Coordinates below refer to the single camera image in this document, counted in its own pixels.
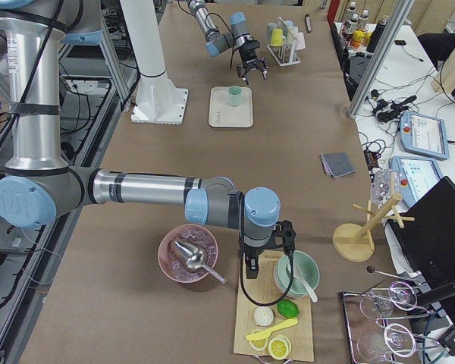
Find light blue cup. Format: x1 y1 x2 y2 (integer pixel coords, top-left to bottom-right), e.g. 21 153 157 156
285 20 299 38

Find green stacked bowls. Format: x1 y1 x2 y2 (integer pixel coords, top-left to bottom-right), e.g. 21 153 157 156
275 250 321 300

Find folded grey cloth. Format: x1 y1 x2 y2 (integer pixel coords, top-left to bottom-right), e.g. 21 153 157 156
320 152 356 178

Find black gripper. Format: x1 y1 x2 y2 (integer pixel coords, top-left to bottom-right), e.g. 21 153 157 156
240 220 296 280
237 40 268 85

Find white wire cup rack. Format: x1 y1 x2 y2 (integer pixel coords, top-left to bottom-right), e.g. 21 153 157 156
266 17 300 67

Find wooden mug tree stand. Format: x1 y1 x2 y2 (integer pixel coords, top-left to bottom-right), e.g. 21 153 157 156
332 193 415 262

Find lemon slice piece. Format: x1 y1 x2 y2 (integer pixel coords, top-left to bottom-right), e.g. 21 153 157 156
249 337 268 352

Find yellow plastic knife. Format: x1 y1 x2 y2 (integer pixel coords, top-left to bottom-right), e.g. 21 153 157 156
245 318 299 341

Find yellow cup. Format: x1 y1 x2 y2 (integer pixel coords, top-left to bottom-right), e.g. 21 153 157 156
269 28 285 47

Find white garlic bulb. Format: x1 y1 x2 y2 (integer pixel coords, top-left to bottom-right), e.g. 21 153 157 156
253 306 274 327

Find green lime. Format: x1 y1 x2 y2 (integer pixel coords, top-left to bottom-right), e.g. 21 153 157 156
276 299 300 319

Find aluminium frame post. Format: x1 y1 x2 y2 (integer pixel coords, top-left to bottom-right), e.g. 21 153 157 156
347 0 415 119

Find blue teach pendant tablet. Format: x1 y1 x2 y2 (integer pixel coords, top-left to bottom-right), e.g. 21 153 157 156
400 111 450 160

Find green cup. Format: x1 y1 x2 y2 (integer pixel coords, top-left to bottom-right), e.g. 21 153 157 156
227 86 243 107

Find cream rabbit tray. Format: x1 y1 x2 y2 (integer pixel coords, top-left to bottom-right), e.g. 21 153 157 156
209 86 253 128

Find white spoon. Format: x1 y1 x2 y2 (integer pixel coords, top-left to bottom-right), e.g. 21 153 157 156
290 259 318 303

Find black marker pen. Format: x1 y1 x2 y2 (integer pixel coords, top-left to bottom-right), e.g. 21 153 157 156
305 14 312 33

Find metal ice scoop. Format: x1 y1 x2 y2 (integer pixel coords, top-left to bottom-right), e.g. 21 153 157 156
171 239 227 284

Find wooden cutting board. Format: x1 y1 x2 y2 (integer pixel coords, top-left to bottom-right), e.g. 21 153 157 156
233 253 315 360

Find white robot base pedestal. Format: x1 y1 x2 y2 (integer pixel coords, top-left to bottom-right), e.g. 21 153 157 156
121 0 188 125

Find black bottle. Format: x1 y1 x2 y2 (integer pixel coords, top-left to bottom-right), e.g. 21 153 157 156
366 15 389 53

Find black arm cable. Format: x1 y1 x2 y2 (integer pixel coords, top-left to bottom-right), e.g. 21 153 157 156
176 0 251 71

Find grey cup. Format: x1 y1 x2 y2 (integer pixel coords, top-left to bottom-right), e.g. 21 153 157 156
265 22 278 42

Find lemon half slice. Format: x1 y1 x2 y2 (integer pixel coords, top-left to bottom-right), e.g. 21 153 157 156
268 335 292 360

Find pink bowl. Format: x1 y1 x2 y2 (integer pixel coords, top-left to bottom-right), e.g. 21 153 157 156
158 224 218 284

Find wire glass rack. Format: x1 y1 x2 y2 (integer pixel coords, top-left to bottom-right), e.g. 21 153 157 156
340 265 455 363

